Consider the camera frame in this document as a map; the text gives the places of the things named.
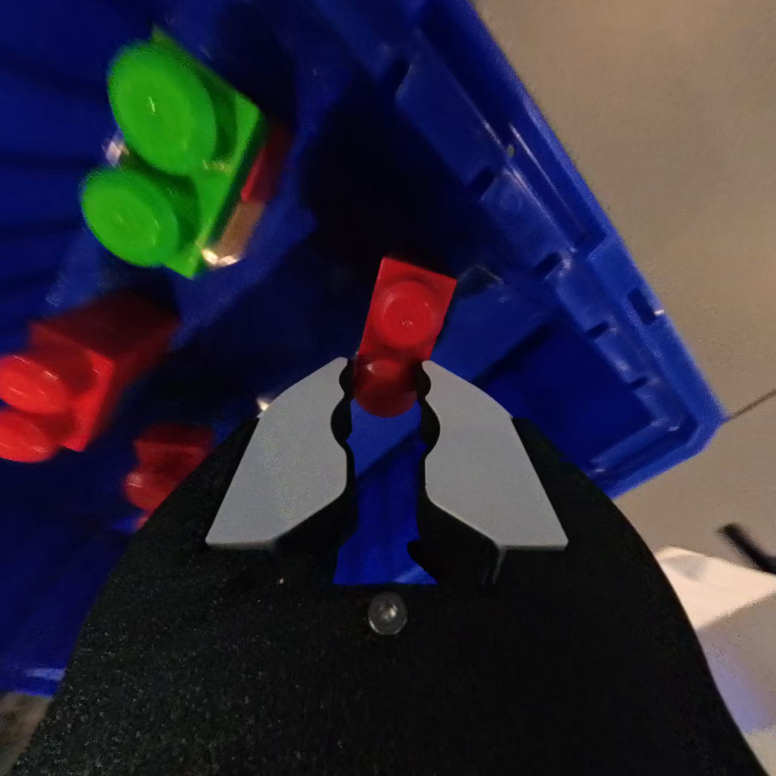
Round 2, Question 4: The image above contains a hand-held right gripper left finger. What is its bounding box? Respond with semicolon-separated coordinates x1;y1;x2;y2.
206;356;354;552

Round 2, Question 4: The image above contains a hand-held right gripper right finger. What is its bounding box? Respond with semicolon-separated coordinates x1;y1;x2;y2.
417;362;569;552

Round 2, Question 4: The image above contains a blue plastic bin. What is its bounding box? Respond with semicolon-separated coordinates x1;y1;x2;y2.
0;0;728;698

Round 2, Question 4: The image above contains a yellow one-stud block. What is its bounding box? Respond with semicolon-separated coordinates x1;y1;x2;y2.
203;197;268;268

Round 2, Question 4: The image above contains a green two-stud block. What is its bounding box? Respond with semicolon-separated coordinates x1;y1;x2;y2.
82;27;268;280

